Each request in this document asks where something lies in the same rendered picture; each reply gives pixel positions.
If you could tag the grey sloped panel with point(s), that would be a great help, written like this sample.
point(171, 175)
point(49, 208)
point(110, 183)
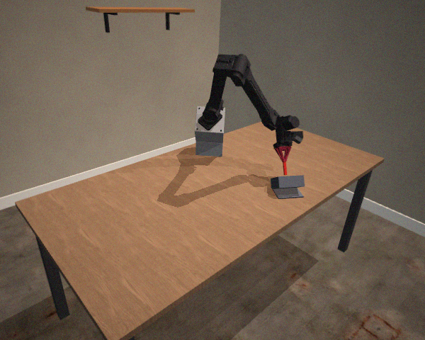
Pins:
point(282, 186)

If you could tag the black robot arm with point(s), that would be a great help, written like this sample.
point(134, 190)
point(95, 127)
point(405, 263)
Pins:
point(237, 67)

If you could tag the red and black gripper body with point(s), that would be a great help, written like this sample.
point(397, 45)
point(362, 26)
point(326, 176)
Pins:
point(280, 138)

